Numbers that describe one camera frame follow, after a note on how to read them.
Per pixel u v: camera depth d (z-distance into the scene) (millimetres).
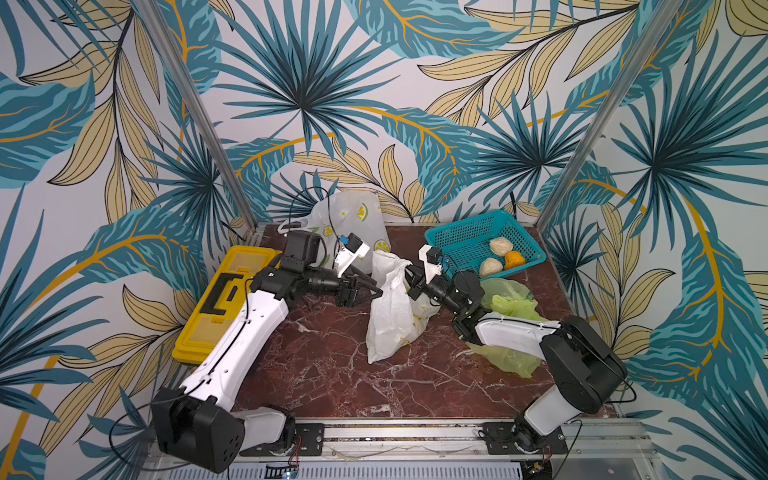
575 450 729
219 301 779
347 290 599
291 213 1167
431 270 697
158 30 693
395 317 745
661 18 690
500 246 1068
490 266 1005
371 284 638
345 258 617
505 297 808
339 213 1090
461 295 642
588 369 457
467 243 1134
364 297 625
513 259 1032
